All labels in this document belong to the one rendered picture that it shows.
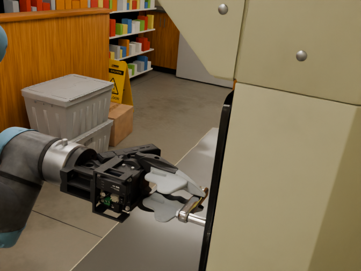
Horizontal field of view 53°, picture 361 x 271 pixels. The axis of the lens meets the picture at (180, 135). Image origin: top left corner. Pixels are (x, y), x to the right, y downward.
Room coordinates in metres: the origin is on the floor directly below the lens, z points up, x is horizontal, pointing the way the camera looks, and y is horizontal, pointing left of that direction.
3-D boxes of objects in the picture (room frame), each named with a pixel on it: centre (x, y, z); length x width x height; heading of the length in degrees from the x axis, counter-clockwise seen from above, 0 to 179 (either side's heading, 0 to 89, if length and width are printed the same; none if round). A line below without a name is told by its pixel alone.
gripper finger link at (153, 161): (0.49, 0.04, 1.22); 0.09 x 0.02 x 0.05; 69
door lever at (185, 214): (0.44, -0.04, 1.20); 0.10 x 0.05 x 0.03; 159
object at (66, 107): (2.64, 0.86, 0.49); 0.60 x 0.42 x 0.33; 159
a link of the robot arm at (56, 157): (0.53, 0.18, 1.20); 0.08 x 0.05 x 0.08; 159
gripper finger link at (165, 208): (0.45, 0.01, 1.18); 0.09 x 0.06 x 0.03; 69
